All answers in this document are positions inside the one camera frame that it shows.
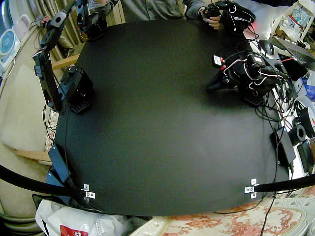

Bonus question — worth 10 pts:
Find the black leader arm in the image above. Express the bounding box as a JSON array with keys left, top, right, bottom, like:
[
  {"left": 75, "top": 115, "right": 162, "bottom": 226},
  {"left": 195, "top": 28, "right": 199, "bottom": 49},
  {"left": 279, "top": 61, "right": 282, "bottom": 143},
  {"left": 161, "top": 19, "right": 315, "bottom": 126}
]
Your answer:
[
  {"left": 203, "top": 0, "right": 256, "bottom": 35},
  {"left": 75, "top": 0, "right": 109, "bottom": 41}
]

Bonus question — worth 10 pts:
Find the black computer mouse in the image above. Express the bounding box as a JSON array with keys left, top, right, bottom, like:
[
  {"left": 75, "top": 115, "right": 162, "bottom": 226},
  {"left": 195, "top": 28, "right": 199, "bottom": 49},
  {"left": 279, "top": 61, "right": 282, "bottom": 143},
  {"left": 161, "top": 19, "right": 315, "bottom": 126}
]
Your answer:
[{"left": 258, "top": 39, "right": 275, "bottom": 56}]

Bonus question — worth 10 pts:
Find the grey-shirted person's left forearm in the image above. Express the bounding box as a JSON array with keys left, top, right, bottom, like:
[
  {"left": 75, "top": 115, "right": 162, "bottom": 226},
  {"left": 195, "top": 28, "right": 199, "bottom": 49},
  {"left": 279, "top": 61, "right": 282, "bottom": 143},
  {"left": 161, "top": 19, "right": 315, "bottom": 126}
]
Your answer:
[{"left": 184, "top": 0, "right": 207, "bottom": 18}]

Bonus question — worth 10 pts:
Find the grey-shirted person's right forearm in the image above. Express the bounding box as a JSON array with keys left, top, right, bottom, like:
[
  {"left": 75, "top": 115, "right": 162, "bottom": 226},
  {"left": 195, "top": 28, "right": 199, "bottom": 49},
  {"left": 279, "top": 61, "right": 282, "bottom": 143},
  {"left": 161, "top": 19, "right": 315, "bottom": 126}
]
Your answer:
[{"left": 90, "top": 0, "right": 119, "bottom": 14}]

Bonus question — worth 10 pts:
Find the grey-shirted person's left hand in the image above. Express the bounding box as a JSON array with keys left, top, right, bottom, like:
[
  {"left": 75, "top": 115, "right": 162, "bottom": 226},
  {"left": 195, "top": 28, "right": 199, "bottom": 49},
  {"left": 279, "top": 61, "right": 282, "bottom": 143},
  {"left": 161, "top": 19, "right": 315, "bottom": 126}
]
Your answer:
[{"left": 199, "top": 6, "right": 221, "bottom": 30}]

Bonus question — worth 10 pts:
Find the beige curtain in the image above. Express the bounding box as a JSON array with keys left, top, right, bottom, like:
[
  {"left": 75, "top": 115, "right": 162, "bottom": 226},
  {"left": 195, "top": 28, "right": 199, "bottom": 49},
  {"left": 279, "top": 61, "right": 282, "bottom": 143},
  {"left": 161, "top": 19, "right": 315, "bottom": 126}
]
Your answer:
[{"left": 26, "top": 0, "right": 82, "bottom": 62}]

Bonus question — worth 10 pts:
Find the pink and white appliance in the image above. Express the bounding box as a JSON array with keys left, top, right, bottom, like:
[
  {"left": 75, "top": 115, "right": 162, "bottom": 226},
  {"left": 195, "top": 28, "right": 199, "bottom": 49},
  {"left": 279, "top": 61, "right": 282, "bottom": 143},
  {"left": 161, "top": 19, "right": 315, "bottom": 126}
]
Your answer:
[{"left": 12, "top": 14, "right": 32, "bottom": 42}]

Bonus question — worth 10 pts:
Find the white and blue fan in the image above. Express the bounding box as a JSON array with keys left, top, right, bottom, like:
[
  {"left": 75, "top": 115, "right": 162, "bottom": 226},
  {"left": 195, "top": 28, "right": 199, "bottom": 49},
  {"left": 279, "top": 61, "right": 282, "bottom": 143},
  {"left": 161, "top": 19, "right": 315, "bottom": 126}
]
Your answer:
[{"left": 0, "top": 28, "right": 21, "bottom": 71}]

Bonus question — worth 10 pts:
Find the black table mat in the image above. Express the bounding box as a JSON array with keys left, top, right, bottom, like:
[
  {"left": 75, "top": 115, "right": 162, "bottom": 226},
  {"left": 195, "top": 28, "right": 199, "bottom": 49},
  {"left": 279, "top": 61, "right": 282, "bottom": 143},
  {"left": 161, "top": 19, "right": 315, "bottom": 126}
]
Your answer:
[{"left": 53, "top": 19, "right": 291, "bottom": 218}]

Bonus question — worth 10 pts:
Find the dark laptop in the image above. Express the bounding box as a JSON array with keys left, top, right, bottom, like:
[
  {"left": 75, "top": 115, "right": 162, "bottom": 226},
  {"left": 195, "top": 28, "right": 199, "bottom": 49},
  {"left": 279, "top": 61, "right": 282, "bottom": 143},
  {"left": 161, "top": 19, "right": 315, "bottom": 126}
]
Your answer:
[{"left": 267, "top": 36, "right": 315, "bottom": 66}]

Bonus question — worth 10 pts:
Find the large black power brick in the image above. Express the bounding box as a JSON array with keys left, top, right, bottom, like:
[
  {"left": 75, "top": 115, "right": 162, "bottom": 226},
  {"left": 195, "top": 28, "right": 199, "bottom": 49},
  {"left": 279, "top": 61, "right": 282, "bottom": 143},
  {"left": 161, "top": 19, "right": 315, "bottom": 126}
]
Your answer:
[{"left": 270, "top": 125, "right": 297, "bottom": 171}]

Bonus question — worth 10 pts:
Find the black tape roll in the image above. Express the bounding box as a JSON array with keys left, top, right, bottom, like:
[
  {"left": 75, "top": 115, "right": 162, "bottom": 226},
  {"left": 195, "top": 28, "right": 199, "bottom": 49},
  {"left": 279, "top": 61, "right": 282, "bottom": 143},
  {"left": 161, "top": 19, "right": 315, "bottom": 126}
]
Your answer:
[{"left": 288, "top": 124, "right": 307, "bottom": 146}]

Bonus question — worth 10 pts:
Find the blue cardboard box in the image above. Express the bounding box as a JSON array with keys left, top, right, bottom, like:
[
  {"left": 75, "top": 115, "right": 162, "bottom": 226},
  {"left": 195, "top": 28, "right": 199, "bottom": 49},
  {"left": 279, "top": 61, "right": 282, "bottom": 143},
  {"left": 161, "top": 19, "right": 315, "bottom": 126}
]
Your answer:
[{"left": 301, "top": 72, "right": 315, "bottom": 97}]

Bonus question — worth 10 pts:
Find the white filament spool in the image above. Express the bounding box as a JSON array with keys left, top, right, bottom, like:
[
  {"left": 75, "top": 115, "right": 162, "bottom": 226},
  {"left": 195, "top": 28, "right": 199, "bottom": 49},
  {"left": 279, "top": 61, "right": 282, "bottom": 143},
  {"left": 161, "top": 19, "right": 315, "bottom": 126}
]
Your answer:
[{"left": 293, "top": 95, "right": 315, "bottom": 139}]

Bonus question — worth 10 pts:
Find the beige cushion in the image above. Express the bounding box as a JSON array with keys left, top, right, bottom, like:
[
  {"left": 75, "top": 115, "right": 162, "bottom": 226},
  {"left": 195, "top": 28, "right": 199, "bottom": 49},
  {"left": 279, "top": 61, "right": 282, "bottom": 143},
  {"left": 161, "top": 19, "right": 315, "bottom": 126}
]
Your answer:
[{"left": 1, "top": 64, "right": 54, "bottom": 152}]

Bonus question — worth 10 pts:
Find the white shelf rack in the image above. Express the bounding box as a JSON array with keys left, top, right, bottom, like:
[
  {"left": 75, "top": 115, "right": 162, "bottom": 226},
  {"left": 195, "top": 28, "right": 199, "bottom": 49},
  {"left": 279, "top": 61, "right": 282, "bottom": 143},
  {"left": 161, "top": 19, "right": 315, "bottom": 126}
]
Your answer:
[{"left": 273, "top": 0, "right": 315, "bottom": 48}]

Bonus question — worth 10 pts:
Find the small black box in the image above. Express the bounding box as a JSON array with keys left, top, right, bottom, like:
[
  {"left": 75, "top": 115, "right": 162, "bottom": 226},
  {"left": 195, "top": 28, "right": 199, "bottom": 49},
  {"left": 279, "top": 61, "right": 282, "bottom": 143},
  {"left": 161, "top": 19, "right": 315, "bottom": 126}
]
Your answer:
[{"left": 296, "top": 141, "right": 315, "bottom": 173}]

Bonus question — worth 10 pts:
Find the floral tablecloth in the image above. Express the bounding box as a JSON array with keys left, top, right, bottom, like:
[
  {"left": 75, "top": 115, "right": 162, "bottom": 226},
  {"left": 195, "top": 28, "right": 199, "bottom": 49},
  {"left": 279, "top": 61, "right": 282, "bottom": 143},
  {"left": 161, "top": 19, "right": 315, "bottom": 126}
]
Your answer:
[{"left": 44, "top": 108, "right": 63, "bottom": 152}]

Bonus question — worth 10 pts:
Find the blue-black power brick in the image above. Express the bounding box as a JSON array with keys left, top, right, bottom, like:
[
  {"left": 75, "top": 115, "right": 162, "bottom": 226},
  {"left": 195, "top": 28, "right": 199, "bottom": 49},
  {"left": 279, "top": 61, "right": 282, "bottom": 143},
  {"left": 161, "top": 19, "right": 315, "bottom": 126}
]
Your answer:
[
  {"left": 46, "top": 166, "right": 74, "bottom": 190},
  {"left": 47, "top": 144, "right": 72, "bottom": 183}
]

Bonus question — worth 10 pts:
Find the white plastic bag red print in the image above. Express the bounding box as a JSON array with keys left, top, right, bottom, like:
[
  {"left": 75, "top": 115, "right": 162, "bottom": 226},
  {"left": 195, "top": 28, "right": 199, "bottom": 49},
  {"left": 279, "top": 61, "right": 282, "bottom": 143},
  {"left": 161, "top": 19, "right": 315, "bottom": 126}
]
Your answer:
[{"left": 35, "top": 199, "right": 131, "bottom": 236}]

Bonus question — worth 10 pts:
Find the red and white servo wire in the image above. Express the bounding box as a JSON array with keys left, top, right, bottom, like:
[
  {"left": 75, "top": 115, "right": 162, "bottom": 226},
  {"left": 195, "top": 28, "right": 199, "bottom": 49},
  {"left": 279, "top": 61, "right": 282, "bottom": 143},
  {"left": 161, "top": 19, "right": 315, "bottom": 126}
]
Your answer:
[{"left": 221, "top": 58, "right": 284, "bottom": 92}]

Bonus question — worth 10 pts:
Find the wooden chair frame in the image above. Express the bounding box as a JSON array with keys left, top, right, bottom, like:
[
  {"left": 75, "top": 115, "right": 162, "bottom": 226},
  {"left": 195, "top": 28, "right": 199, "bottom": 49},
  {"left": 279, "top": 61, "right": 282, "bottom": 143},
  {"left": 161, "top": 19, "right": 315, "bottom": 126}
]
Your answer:
[{"left": 13, "top": 54, "right": 81, "bottom": 166}]

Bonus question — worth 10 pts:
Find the long black cable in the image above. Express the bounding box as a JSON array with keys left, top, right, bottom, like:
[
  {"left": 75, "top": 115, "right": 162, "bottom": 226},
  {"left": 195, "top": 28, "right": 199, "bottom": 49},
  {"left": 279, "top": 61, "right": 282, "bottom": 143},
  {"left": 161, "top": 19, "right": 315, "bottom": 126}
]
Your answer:
[{"left": 260, "top": 137, "right": 280, "bottom": 236}]

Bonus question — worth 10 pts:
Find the looped black cable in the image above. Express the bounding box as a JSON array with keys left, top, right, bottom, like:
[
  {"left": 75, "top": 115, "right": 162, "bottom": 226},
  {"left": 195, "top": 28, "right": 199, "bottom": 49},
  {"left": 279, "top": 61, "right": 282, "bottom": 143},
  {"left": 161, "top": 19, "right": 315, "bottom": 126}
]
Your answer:
[{"left": 42, "top": 103, "right": 62, "bottom": 144}]

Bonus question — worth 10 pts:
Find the black frame bar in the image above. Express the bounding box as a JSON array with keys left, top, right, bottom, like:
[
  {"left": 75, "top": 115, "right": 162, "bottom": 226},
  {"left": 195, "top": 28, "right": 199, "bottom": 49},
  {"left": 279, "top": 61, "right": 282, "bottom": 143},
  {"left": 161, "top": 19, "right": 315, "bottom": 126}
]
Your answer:
[
  {"left": 0, "top": 164, "right": 86, "bottom": 197},
  {"left": 254, "top": 173, "right": 315, "bottom": 194}
]

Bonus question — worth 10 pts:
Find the thin black power cable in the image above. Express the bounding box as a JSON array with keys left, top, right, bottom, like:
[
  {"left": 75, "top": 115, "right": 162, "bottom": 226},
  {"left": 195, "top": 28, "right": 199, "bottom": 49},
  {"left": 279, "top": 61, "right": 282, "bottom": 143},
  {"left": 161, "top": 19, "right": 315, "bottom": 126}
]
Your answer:
[{"left": 63, "top": 113, "right": 82, "bottom": 191}]

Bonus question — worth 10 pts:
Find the floral chair white frame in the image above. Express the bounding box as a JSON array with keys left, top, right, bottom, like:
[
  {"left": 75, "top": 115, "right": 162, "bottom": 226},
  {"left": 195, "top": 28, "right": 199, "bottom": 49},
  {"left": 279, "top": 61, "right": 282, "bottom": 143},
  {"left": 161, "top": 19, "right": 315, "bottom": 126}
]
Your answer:
[{"left": 130, "top": 195, "right": 315, "bottom": 236}]

